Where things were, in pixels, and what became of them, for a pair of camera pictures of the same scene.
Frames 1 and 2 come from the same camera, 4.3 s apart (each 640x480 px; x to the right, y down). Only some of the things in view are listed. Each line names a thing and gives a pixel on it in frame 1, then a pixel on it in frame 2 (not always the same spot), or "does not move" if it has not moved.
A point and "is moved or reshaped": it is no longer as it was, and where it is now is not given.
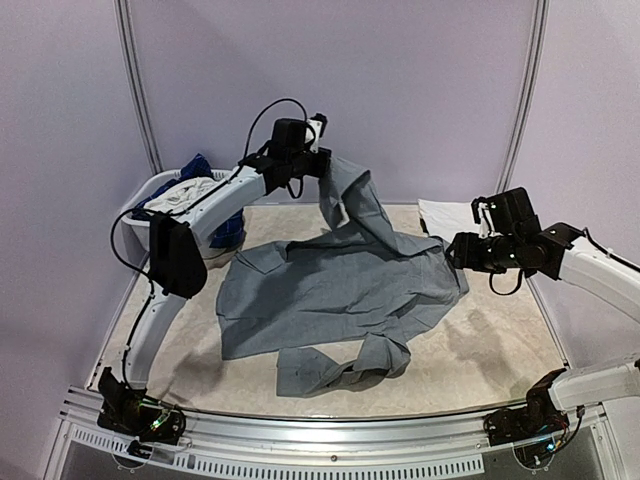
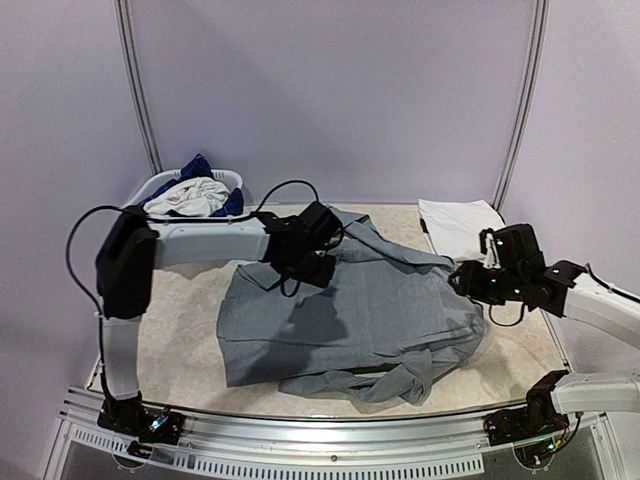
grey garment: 340,305 is moved or reshaped
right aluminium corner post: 536,54 does not move
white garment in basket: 181,196 does not move
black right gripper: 458,251 -> 467,279
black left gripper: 321,168 -> 322,279
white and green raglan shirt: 445,219 does not move
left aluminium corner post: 128,47 does not move
